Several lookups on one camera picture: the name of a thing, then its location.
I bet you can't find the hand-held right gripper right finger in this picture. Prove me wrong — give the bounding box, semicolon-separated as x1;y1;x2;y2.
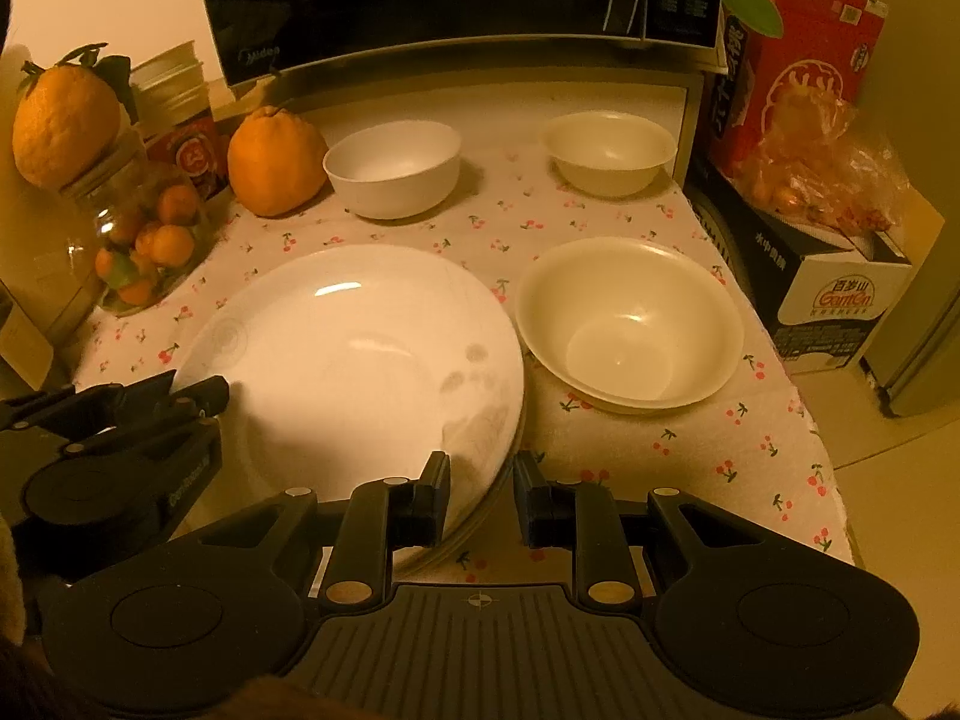
512;450;766;608

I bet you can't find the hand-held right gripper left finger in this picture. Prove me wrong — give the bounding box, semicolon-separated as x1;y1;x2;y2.
199;450;452;608

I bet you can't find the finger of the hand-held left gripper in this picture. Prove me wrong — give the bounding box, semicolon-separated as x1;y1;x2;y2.
0;369;181;432
60;375;231;458

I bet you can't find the plain white plate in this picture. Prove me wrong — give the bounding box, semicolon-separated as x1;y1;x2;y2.
171;244;526;567

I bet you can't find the large cream bowl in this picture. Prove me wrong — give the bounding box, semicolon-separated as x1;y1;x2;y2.
514;236;745;415

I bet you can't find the white bowl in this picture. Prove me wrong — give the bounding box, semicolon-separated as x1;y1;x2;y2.
322;118;461;221

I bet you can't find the small cream bowl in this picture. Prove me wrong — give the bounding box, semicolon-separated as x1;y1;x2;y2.
540;111;677;198

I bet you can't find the white kitchen appliance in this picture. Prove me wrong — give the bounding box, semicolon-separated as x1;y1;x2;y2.
0;270;98;391

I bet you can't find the cherry print tablecloth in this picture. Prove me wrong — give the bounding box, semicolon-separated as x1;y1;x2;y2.
75;101;860;586

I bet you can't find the glass jar of kumquats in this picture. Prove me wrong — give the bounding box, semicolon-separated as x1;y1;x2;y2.
64;131;215;316

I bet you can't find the large leafless orange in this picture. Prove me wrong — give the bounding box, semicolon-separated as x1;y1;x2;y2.
227;106;329;218

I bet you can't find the red label jar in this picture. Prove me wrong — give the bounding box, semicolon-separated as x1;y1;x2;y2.
129;41;230;200

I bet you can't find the large orange with leaves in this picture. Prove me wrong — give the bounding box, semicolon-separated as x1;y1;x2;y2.
13;45;136;188

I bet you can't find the black and white carton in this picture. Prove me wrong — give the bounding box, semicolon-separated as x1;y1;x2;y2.
690;157;912;376

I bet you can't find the grey refrigerator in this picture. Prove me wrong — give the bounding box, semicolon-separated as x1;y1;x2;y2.
859;187;960;417

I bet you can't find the plastic bag of fruit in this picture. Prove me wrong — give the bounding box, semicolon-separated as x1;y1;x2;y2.
739;86;916;233

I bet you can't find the orange cardboard box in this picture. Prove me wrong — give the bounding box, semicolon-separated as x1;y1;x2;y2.
709;0;886;181

